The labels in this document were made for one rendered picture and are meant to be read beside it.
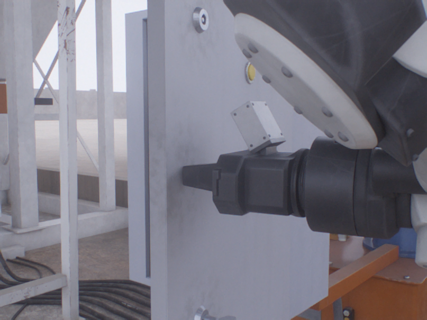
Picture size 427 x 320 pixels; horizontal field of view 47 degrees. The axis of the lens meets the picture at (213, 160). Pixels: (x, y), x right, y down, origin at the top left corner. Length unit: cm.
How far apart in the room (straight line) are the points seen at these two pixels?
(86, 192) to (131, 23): 411
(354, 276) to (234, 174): 87
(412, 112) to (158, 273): 38
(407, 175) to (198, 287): 29
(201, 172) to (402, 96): 34
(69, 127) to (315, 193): 202
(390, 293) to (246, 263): 76
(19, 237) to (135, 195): 285
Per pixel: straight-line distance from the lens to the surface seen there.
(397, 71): 18
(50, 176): 567
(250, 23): 19
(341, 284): 121
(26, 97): 388
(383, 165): 39
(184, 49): 52
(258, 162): 44
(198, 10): 55
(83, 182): 517
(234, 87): 63
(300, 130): 92
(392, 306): 142
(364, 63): 16
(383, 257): 144
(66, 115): 237
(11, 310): 290
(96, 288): 302
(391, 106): 18
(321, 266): 105
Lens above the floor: 104
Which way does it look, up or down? 6 degrees down
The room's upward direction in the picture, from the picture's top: straight up
